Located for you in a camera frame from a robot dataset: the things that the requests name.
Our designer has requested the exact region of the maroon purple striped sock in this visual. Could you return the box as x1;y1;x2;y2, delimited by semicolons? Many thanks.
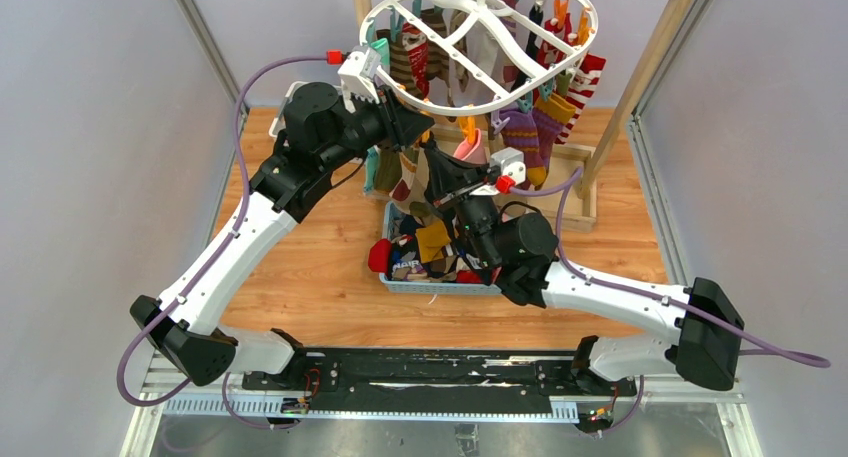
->
500;94;576;190

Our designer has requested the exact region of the pink sock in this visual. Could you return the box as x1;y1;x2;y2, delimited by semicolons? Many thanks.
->
453;128;488;165

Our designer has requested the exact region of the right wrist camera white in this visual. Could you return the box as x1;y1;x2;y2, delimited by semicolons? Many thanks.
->
489;147;527;194

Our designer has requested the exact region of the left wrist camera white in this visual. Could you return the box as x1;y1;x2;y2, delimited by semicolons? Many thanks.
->
337;46;382;110

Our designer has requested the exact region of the olive green sock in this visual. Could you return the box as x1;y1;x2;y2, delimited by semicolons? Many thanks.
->
374;149;402;194

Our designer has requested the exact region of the red patterned sock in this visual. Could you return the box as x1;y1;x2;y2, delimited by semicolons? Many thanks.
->
531;52;606;148

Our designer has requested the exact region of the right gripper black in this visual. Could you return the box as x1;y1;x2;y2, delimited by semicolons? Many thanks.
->
423;148;502;269

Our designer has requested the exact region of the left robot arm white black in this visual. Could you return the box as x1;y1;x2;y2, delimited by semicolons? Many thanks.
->
130;82;434;390

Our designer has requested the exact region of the black mounting base plate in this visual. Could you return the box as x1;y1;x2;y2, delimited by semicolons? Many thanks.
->
241;347;637;423

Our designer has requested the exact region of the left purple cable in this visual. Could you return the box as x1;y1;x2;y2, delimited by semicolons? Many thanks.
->
116;49;346;431

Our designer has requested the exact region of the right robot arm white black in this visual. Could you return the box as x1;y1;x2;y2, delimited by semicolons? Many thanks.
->
423;143;744;394

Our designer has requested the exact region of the white laundry basket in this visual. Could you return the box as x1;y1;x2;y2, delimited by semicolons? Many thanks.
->
266;82;375;171

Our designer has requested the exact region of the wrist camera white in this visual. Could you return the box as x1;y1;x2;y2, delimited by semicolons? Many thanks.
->
489;147;527;194
337;46;382;110

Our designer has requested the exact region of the white oval sock hanger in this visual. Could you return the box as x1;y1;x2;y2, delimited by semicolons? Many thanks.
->
369;0;599;111

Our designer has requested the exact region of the red sock in basket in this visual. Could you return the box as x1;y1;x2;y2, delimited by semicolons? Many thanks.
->
367;238;392;274

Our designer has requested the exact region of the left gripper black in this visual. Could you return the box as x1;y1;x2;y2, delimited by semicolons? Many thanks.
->
320;81;432;173

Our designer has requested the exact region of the wooden rack frame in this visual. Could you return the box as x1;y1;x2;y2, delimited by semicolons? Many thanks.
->
353;0;694;233

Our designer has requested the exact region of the blue sock basket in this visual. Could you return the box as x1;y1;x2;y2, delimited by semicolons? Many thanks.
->
377;202;501;296

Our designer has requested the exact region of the mustard yellow sock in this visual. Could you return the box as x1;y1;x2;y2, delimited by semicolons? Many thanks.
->
415;221;451;263

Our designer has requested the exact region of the mint green sock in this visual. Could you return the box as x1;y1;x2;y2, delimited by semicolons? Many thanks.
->
363;37;390;194

